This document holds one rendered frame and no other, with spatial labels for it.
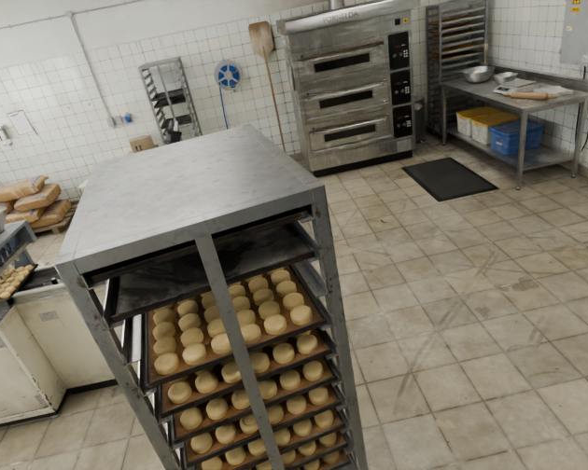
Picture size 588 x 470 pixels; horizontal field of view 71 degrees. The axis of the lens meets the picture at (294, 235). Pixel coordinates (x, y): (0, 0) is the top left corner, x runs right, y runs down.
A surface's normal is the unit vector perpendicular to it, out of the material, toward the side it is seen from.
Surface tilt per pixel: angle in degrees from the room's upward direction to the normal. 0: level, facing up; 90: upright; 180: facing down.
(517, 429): 0
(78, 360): 90
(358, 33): 90
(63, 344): 90
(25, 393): 90
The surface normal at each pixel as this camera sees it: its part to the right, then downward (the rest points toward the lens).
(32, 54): 0.12, 0.46
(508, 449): -0.18, -0.86
